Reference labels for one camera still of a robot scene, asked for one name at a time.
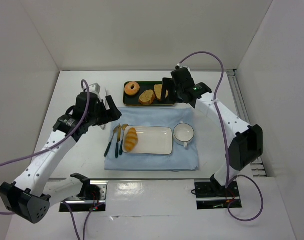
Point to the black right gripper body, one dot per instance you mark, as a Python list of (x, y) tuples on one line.
[(174, 88)]

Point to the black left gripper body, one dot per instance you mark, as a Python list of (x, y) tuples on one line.
[(104, 113)]

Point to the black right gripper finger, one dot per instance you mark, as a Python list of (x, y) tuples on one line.
[(172, 95), (166, 87)]

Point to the striped orange bread roll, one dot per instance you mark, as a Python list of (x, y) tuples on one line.
[(130, 140)]

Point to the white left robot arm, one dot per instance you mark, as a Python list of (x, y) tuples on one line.
[(29, 196)]

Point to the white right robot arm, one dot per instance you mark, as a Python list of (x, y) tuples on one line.
[(243, 142)]

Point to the right seeded bread slice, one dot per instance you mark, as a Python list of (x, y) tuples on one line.
[(158, 92)]

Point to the seeded bread slice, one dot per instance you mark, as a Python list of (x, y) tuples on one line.
[(158, 92), (147, 97)]

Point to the left seeded bread slice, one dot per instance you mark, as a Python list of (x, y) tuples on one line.
[(147, 97)]

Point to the dark green gold-rimmed tray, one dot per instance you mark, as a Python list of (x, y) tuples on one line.
[(132, 101)]

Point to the orange glazed donut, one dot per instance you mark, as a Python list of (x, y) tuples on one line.
[(131, 88)]

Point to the white rectangular plate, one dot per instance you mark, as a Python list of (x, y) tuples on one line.
[(153, 140)]

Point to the light blue cloth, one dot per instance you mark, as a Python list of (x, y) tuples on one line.
[(180, 159)]

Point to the gold spoon green handle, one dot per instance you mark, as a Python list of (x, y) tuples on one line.
[(122, 136)]

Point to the gold knife green handle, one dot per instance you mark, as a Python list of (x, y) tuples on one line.
[(117, 141)]

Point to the gold fork green handle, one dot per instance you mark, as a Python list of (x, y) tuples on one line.
[(110, 141)]

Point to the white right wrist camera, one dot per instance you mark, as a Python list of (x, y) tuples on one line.
[(183, 66)]

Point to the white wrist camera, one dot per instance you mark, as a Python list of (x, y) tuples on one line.
[(183, 66), (94, 88)]

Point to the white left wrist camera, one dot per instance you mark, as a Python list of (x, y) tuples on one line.
[(94, 88)]

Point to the white two-handled bowl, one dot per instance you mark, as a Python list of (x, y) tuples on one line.
[(183, 134)]

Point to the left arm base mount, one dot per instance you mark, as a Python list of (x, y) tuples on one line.
[(90, 195)]

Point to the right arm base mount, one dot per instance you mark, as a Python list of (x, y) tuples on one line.
[(208, 199)]

